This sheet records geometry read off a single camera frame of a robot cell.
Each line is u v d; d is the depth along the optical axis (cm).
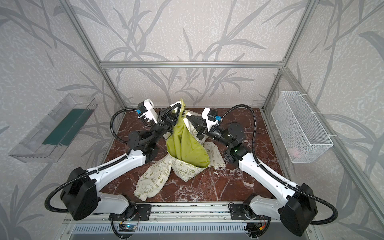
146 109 51
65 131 61
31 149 58
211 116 48
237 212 73
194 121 59
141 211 74
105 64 92
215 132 55
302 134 62
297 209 38
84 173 43
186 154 67
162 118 53
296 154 72
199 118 56
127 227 71
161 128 52
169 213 75
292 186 41
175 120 55
